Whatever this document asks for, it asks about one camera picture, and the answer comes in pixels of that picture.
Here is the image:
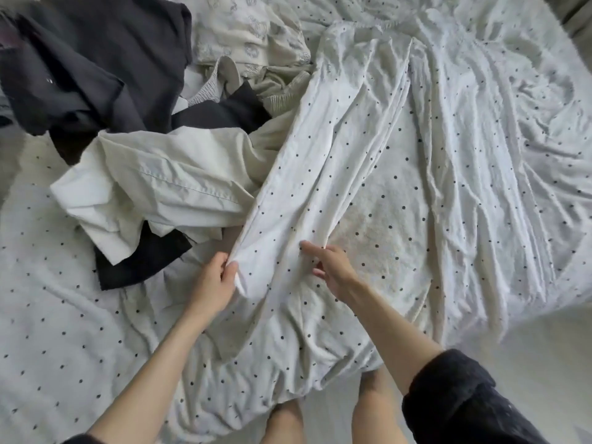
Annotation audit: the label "person's left hand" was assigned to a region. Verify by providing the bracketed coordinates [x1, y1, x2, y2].
[185, 251, 241, 324]

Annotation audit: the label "person's right hand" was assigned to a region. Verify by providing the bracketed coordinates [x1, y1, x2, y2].
[298, 240, 366, 304]

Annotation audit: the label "dark denim jeans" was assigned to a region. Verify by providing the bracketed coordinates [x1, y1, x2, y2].
[92, 80, 274, 292]

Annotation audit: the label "white polka dot trousers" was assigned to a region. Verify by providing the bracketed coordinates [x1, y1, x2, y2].
[205, 18, 558, 366]

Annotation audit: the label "cream patterned pyjama top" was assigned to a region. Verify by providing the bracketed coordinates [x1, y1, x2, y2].
[180, 0, 316, 118]

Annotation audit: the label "person's left forearm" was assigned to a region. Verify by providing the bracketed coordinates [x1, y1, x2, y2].
[88, 310, 214, 444]

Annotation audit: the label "person's right forearm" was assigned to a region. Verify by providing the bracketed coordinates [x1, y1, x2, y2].
[342, 284, 445, 396]

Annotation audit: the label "person's lower leg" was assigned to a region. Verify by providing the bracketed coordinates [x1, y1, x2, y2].
[259, 397, 306, 444]
[350, 363, 408, 444]

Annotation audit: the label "white dotted bed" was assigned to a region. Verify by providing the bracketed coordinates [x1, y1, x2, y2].
[0, 0, 592, 444]

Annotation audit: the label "person's black right sleeve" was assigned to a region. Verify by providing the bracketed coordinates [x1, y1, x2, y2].
[400, 348, 549, 444]

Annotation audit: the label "person's black sleeve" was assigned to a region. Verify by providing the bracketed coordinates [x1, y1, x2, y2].
[60, 432, 105, 444]
[400, 348, 549, 444]

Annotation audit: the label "person's black left sleeve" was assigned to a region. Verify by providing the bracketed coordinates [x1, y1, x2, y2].
[60, 432, 105, 444]

